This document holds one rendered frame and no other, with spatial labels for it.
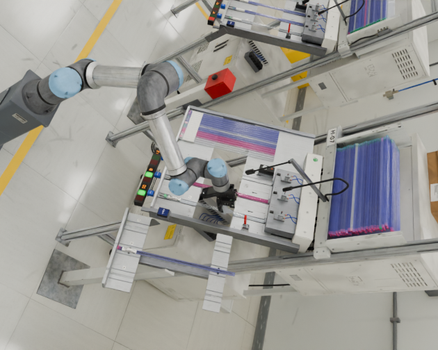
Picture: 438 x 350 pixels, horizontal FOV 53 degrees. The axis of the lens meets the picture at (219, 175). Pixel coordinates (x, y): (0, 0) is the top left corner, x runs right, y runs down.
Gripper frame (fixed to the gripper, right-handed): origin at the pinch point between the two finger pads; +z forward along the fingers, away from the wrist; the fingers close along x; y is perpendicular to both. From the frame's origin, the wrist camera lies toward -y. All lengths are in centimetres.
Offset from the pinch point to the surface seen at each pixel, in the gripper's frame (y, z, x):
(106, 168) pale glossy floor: -92, 33, 41
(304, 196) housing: 36.0, 2.1, 14.1
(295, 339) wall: 29, 181, 2
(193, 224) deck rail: -12.2, -0.9, -10.0
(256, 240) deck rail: 16.9, 6.7, -10.0
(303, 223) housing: 37.1, 2.3, -1.0
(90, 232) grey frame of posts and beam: -70, 13, -14
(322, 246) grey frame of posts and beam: 46.3, 5.0, -9.6
